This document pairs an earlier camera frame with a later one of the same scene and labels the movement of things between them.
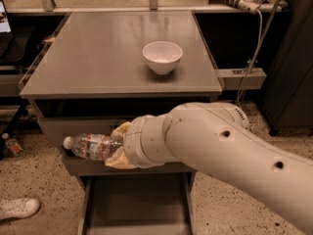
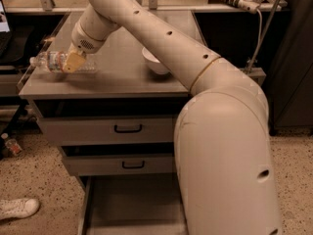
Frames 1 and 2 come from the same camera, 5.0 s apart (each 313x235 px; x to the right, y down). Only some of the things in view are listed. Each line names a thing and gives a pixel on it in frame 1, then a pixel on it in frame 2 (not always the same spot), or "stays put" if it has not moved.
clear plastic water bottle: [93, 146] -> [56, 61]
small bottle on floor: [12, 144] stays put
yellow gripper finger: [118, 160] -> [73, 62]
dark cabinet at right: [288, 100] stays put
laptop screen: [5, 26] stays put
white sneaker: [18, 208] stays put
